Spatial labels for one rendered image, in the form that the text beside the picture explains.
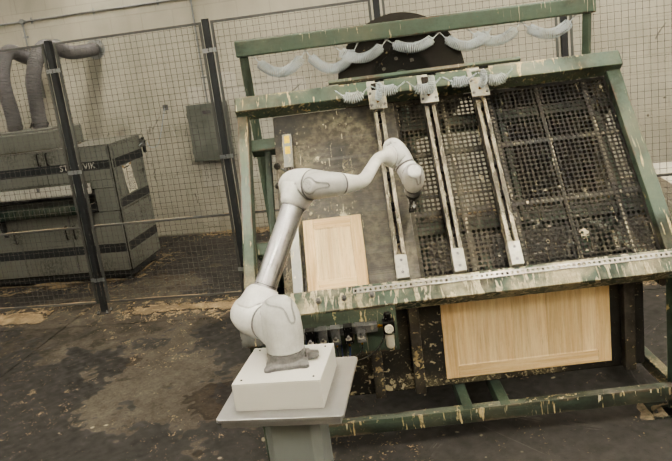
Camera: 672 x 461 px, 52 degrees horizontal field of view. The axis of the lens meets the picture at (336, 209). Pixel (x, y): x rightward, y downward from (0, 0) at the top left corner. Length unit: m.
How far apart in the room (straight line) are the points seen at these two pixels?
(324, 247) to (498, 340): 1.08
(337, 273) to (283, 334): 0.87
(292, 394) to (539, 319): 1.65
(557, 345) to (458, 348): 0.54
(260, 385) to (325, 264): 1.02
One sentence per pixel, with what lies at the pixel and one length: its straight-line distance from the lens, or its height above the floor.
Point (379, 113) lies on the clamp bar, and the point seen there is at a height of 1.69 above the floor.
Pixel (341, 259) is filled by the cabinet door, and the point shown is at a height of 1.02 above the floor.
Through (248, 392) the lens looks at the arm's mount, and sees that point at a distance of 2.76.
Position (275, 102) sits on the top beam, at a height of 1.82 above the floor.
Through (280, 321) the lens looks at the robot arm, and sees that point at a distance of 2.74.
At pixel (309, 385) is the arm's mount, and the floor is 0.85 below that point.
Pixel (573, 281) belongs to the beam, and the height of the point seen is 0.82.
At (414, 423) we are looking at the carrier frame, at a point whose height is 0.13.
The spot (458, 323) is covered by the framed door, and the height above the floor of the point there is 0.57.
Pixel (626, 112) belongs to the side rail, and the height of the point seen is 1.54.
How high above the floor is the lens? 2.06
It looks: 13 degrees down
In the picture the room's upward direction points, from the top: 7 degrees counter-clockwise
